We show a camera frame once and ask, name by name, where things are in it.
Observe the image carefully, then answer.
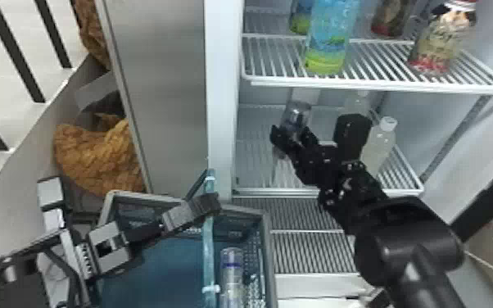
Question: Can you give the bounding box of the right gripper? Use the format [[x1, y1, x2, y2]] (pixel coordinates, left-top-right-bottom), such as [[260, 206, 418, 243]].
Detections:
[[269, 124, 347, 188]]

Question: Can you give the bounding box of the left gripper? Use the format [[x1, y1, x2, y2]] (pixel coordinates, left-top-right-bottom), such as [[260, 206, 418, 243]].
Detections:
[[85, 192, 223, 277]]

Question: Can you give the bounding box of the clear bottle with dark cap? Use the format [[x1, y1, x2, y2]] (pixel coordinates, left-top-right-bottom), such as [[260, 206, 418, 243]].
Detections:
[[272, 100, 313, 161]]

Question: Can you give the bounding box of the blue basket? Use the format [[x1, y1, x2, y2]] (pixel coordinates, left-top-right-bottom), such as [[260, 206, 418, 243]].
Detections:
[[95, 169, 278, 308]]

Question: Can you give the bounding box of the clear bottle with blue label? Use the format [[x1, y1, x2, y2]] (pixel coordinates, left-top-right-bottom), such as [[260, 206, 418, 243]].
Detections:
[[218, 247, 247, 308]]

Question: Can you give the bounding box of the white bottle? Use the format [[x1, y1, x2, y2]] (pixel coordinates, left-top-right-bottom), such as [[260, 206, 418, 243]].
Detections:
[[360, 115, 400, 179]]

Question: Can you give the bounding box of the blue green bottle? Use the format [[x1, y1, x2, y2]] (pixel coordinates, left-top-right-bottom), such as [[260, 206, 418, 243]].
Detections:
[[303, 0, 362, 77]]

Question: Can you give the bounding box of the white fridge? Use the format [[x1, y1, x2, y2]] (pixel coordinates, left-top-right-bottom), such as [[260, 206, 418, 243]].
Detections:
[[96, 0, 493, 308]]

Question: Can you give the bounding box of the dark red bottle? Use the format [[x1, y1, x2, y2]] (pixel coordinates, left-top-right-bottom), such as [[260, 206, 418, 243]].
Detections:
[[370, 0, 418, 38]]

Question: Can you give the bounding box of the beige red bottle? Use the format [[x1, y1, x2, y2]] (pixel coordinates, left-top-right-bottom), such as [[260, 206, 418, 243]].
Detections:
[[407, 0, 478, 77]]

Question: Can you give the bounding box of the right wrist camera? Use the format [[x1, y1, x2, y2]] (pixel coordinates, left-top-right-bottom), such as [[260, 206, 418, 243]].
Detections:
[[332, 113, 373, 163]]

